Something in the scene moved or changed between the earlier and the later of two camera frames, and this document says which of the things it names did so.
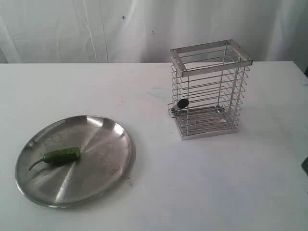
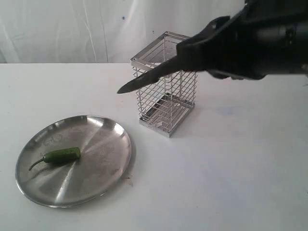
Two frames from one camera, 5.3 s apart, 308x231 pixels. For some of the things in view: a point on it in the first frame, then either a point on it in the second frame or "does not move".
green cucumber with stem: (65, 155) does not move
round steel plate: (74, 161) does not move
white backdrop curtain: (63, 32) does not move
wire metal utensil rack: (208, 82) -> (162, 105)
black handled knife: (182, 105) -> (153, 76)
